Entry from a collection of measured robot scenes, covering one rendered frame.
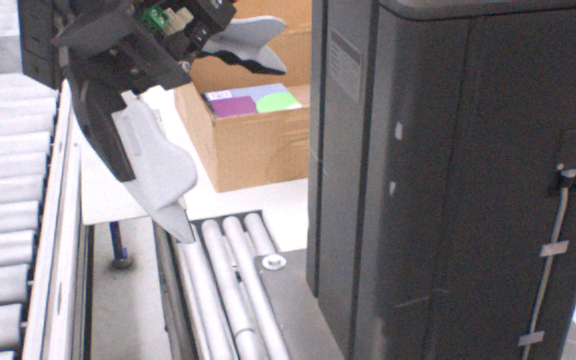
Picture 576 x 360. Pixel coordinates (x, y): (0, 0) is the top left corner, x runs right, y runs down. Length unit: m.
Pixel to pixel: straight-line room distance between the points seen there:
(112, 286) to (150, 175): 1.52
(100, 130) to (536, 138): 0.27
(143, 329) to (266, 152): 1.02
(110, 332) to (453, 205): 1.40
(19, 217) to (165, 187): 0.47
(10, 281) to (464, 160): 0.48
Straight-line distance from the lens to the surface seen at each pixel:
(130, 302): 1.84
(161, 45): 0.36
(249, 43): 0.46
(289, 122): 0.79
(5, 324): 0.68
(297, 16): 1.40
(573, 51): 0.44
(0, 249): 0.79
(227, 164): 0.79
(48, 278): 0.72
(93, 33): 0.36
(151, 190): 0.39
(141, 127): 0.38
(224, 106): 0.96
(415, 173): 0.41
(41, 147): 1.00
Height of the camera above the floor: 1.17
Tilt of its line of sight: 30 degrees down
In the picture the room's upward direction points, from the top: straight up
